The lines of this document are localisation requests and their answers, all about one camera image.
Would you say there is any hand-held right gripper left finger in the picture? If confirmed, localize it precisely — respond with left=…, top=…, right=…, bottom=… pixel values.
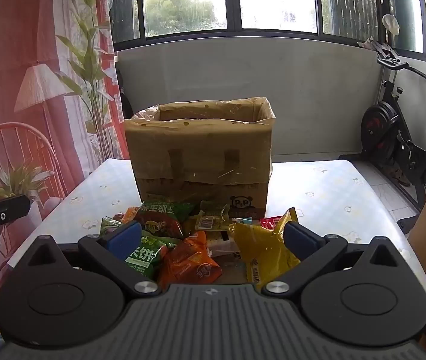
left=8, top=220, right=163, bottom=297

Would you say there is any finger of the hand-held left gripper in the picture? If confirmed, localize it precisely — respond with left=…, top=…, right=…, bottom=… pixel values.
left=0, top=194, right=32, bottom=227

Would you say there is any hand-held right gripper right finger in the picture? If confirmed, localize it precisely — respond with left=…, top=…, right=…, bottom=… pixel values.
left=261, top=220, right=418, bottom=297

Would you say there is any yellow snack packet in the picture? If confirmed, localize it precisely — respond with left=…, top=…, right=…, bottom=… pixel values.
left=229, top=207, right=301, bottom=285

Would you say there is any green and red snack packet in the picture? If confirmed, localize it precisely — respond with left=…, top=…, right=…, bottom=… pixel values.
left=133, top=199, right=197, bottom=239

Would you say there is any orange snack packet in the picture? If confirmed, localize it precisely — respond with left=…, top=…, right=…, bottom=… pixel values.
left=156, top=230, right=223, bottom=289

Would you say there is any taped cardboard box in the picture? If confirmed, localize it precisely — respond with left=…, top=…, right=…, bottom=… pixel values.
left=123, top=97, right=276, bottom=221

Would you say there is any black object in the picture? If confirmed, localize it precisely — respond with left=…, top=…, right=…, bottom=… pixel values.
left=116, top=64, right=134, bottom=121

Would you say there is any black exercise bike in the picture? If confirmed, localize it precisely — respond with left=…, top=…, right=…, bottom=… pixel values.
left=338, top=47, right=426, bottom=212

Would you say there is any white hanging bag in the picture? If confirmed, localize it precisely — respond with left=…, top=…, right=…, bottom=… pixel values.
left=382, top=14, right=401, bottom=37

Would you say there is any black framed window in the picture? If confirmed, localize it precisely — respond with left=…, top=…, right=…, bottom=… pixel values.
left=106, top=0, right=426, bottom=70

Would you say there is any printed wall cloth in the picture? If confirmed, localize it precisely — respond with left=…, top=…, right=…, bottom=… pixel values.
left=0, top=0, right=131, bottom=308

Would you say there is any crumpled cloth on handlebar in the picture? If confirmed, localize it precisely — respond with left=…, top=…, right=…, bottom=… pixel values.
left=357, top=37, right=391, bottom=52

